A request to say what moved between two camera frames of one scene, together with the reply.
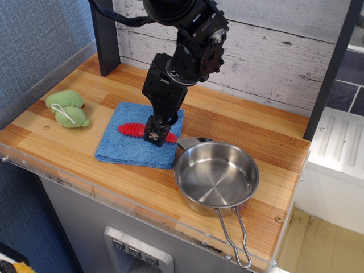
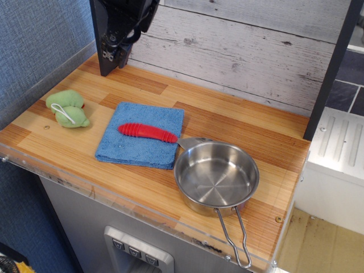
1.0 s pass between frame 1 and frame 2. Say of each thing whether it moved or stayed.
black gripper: moved
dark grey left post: stayed
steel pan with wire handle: stayed
